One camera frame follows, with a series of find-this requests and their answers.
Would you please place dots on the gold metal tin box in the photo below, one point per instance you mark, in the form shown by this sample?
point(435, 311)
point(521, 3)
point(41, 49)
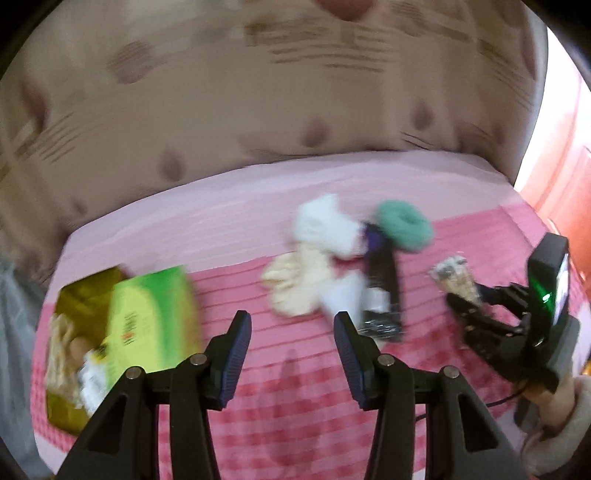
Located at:
point(62, 406)

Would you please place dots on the beige makeup sponge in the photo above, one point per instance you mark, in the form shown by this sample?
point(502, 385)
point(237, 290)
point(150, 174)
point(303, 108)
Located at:
point(78, 350)

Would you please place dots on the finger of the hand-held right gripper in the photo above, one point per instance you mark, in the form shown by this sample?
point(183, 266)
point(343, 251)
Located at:
point(498, 294)
point(466, 311)

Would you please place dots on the green tissue box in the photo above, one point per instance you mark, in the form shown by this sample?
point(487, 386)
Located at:
point(152, 318)

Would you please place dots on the reddish wooden door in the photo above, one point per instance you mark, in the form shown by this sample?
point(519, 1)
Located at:
point(563, 175)

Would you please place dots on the beige leaf print curtain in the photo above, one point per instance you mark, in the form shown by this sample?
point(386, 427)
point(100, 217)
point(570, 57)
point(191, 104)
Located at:
point(277, 92)

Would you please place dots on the green fluffy scrunchie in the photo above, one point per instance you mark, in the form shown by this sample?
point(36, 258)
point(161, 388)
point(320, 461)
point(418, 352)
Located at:
point(401, 226)

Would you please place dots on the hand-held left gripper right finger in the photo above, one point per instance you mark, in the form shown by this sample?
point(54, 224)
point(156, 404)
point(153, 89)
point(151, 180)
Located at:
point(353, 364)

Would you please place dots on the clear packet of toothpicks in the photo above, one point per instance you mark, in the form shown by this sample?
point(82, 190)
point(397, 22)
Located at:
point(455, 277)

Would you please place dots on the orange patterned towel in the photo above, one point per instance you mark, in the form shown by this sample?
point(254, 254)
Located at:
point(57, 364)

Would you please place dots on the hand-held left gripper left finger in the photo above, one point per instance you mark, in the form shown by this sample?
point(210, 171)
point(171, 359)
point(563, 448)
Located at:
point(233, 364)

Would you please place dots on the black packet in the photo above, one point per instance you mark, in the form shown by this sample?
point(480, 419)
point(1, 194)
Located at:
point(383, 286)

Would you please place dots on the white sock with yellow print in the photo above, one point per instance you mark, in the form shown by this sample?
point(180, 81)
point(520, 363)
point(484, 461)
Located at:
point(94, 387)

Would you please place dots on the cream cloth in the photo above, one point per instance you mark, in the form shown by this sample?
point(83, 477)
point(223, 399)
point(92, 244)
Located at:
point(295, 281)

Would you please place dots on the pink checked tablecloth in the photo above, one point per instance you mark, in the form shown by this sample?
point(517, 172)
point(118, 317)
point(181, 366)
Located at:
point(277, 406)

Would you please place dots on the white fluffy sock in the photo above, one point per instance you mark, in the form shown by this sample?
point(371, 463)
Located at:
point(318, 226)

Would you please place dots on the pale blue plastic bag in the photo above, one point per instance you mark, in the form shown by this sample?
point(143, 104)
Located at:
point(18, 346)

